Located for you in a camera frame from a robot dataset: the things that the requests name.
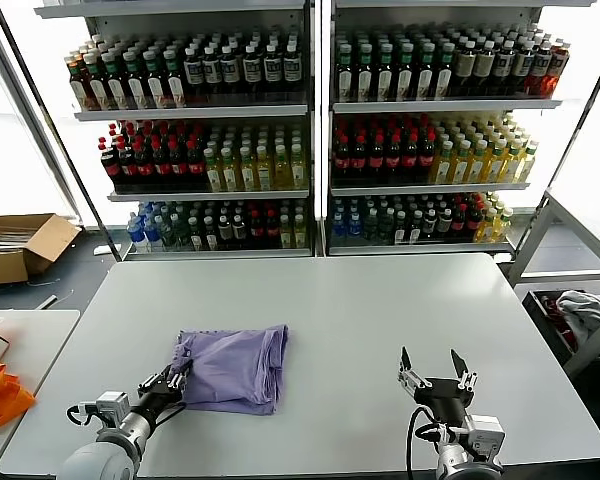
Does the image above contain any cola bottle red cap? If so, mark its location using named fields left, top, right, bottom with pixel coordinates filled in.
left=169, top=139, right=190, bottom=187
left=332, top=135, right=352, bottom=182
left=186, top=139, right=207, bottom=187
left=367, top=134, right=386, bottom=182
left=401, top=133, right=421, bottom=182
left=384, top=134, right=404, bottom=182
left=350, top=135, right=369, bottom=182
left=135, top=139, right=156, bottom=187
left=152, top=139, right=173, bottom=187
left=418, top=133, right=438, bottom=182
left=99, top=142, right=124, bottom=187
left=118, top=140, right=140, bottom=187

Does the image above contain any white side table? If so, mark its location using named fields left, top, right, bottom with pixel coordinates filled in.
left=0, top=308, right=82, bottom=476

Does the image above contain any dark bottle beige label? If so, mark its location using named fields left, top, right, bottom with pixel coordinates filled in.
left=454, top=42, right=476, bottom=97
left=474, top=41, right=496, bottom=97

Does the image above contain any purple t-shirt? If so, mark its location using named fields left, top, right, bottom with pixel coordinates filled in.
left=172, top=323, right=290, bottom=416

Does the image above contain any grey crumpled cloth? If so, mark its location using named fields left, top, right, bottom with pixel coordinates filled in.
left=555, top=289, right=600, bottom=326

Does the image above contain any open cardboard box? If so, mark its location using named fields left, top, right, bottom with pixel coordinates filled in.
left=0, top=213, right=83, bottom=286

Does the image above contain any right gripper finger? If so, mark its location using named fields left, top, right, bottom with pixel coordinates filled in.
left=449, top=348, right=479, bottom=392
left=398, top=346, right=434, bottom=396

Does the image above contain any tea bottle green neck label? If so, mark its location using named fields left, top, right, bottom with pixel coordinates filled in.
left=435, top=42, right=456, bottom=99
left=123, top=51, right=147, bottom=109
left=86, top=54, right=109, bottom=110
left=143, top=50, right=167, bottom=109
left=355, top=43, right=376, bottom=99
left=375, top=43, right=397, bottom=99
left=395, top=43, right=417, bottom=99
left=415, top=42, right=437, bottom=99
left=335, top=43, right=356, bottom=99
left=163, top=48, right=187, bottom=108
left=104, top=52, right=128, bottom=110

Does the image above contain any amber tea bottle white label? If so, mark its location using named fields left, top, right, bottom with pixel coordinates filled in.
left=69, top=55, right=90, bottom=111

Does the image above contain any red drink bottle white label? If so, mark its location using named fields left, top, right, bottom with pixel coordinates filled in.
left=549, top=38, right=571, bottom=97
left=531, top=39, right=554, bottom=97

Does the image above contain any grey metal shelving unit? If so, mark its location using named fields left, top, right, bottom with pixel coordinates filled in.
left=33, top=0, right=317, bottom=262
left=320, top=0, right=596, bottom=257

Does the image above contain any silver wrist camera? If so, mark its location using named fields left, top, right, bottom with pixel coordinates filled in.
left=95, top=391, right=130, bottom=421
left=467, top=413, right=506, bottom=449

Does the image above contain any orange fabric bag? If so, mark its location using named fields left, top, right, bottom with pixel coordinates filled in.
left=0, top=323, right=36, bottom=434

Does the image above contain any dark bottle blue white label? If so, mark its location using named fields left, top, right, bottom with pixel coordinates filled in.
left=262, top=43, right=283, bottom=94
left=513, top=40, right=535, bottom=96
left=282, top=43, right=303, bottom=93
left=221, top=44, right=242, bottom=95
left=183, top=45, right=205, bottom=96
left=202, top=45, right=224, bottom=95
left=242, top=44, right=263, bottom=94
left=494, top=40, right=516, bottom=96

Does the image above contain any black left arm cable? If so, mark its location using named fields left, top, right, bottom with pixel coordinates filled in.
left=65, top=402, right=187, bottom=427

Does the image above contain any black storage bin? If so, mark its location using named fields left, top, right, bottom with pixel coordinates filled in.
left=521, top=288, right=600, bottom=369

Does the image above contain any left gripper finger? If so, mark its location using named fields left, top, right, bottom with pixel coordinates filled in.
left=169, top=362, right=191, bottom=389
left=139, top=364, right=177, bottom=392

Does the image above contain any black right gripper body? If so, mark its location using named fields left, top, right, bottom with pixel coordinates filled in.
left=413, top=378, right=476, bottom=427

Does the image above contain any grey metal frame table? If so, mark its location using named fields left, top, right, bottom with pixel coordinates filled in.
left=504, top=187, right=600, bottom=379

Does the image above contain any dark metal frame pole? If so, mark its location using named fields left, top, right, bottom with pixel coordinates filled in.
left=0, top=0, right=122, bottom=262
left=508, top=44, right=600, bottom=254

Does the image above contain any red cloth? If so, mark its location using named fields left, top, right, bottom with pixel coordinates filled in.
left=539, top=294, right=581, bottom=351

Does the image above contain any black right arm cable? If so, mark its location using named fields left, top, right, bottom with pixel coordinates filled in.
left=405, top=405, right=444, bottom=480

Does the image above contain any yellow juice bottle white cap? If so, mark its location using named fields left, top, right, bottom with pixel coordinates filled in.
left=503, top=139, right=524, bottom=183
left=487, top=139, right=507, bottom=184
left=272, top=144, right=292, bottom=191
left=289, top=143, right=309, bottom=191
left=203, top=147, right=224, bottom=193
left=255, top=145, right=274, bottom=192
left=452, top=140, right=474, bottom=184
left=432, top=140, right=455, bottom=184
left=238, top=145, right=257, bottom=192
left=469, top=139, right=490, bottom=184
left=220, top=146, right=240, bottom=193
left=519, top=140, right=539, bottom=182

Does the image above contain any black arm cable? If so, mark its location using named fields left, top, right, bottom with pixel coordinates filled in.
left=65, top=402, right=187, bottom=427
left=405, top=405, right=444, bottom=480

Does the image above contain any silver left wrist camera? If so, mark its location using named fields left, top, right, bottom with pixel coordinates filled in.
left=95, top=391, right=130, bottom=421

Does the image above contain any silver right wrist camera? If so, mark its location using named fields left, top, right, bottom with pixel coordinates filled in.
left=467, top=413, right=506, bottom=449

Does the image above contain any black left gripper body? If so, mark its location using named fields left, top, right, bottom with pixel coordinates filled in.
left=138, top=375, right=186, bottom=426

